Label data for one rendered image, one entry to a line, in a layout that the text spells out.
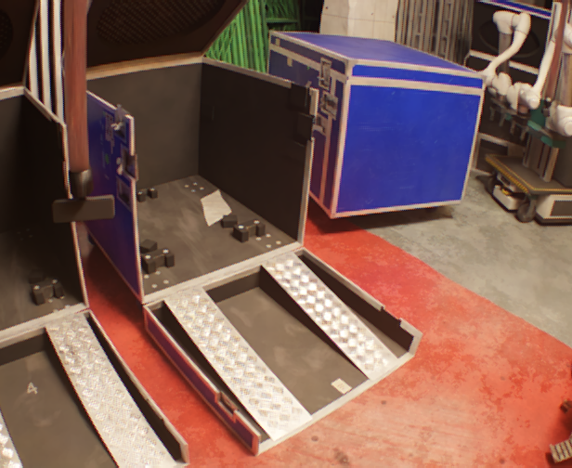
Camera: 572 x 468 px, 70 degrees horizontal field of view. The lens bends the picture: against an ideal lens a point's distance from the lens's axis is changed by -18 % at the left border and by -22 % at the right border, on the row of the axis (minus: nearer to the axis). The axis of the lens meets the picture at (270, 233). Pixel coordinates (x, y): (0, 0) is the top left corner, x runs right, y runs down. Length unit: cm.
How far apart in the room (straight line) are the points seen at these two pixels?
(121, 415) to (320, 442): 72
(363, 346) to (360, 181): 103
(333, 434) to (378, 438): 17
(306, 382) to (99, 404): 82
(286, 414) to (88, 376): 75
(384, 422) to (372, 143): 152
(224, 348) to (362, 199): 129
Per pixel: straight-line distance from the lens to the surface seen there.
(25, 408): 193
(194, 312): 204
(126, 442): 171
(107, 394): 181
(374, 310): 223
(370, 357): 208
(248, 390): 184
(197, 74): 294
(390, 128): 273
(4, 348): 206
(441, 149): 302
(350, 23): 394
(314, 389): 193
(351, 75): 251
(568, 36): 328
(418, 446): 186
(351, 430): 184
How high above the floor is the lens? 144
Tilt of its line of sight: 30 degrees down
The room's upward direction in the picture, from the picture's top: 4 degrees clockwise
